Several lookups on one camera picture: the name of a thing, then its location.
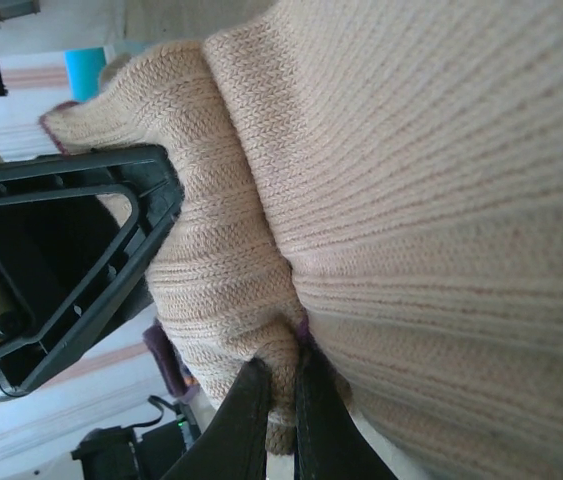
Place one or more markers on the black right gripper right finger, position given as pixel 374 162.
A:
pixel 326 430

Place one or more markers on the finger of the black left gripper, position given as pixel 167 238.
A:
pixel 161 190

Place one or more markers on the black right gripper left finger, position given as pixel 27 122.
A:
pixel 241 430

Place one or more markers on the dark purple sock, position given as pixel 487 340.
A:
pixel 166 360

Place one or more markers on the red item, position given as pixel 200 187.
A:
pixel 411 200

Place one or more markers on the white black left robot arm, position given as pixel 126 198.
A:
pixel 111 450

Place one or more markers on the teal cylinder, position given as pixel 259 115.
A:
pixel 83 72

